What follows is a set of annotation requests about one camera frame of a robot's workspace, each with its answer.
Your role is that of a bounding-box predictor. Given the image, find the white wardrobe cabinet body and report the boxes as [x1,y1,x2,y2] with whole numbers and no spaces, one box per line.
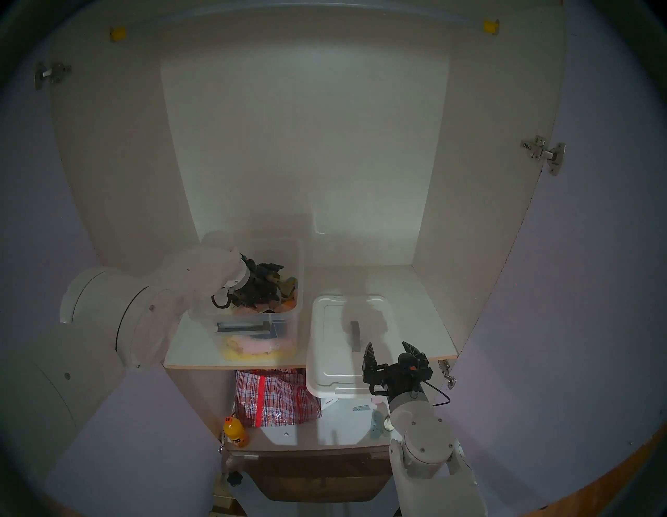
[50,0,570,372]

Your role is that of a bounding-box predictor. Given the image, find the white bin lid grey handle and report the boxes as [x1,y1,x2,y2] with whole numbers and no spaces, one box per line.
[305,294,403,400]

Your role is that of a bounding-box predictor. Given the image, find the glossy white shelf board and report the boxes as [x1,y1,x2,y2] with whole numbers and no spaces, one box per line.
[229,395,397,455]

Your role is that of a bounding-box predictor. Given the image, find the lavender cabinet door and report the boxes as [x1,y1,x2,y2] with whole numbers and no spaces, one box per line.
[451,0,667,509]
[0,31,230,517]

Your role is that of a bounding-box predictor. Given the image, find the orange juice bottle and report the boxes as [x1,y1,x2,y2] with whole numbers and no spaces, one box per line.
[223,415,250,449]

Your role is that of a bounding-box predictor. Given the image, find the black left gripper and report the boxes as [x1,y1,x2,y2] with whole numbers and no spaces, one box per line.
[228,254,264,308]

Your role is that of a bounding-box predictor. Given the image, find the clear plastic storage bin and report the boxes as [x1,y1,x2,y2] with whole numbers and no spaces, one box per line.
[189,237,305,361]

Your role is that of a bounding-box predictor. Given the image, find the thin black right camera cable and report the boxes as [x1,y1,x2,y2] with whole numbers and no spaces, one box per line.
[422,381,452,408]

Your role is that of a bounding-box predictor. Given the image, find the pink folded cloth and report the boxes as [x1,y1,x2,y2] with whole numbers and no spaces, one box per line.
[229,334,285,352]

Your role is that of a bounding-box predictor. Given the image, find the brown wooden panel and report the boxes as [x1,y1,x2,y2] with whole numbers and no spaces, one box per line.
[242,452,395,502]

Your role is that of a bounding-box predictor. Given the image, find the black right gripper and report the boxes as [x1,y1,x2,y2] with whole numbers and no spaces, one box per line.
[363,340,434,405]

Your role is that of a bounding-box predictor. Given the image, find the red plaid woven bag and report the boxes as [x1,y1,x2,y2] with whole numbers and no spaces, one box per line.
[234,368,323,428]

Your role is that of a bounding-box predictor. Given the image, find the yellow folded cloth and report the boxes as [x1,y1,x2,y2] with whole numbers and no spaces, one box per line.
[221,339,295,361]

